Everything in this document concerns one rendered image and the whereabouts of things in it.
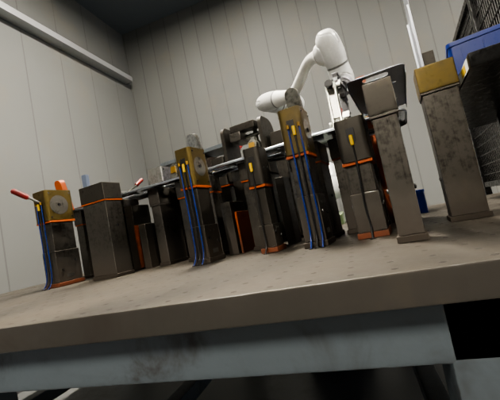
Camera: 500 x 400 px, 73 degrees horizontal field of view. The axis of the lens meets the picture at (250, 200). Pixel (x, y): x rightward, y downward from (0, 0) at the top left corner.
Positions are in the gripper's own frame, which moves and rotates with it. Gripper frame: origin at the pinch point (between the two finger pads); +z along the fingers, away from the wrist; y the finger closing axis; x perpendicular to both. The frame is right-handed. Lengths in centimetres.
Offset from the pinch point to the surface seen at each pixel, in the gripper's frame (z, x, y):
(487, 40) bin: 32, 43, 12
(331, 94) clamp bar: 17.5, -0.3, 8.6
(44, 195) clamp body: 58, -102, 19
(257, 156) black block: 59, -18, 10
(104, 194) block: 58, -76, 12
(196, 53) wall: -263, -172, 35
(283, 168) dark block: 26.4, -23.9, -10.1
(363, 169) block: 67, 8, 3
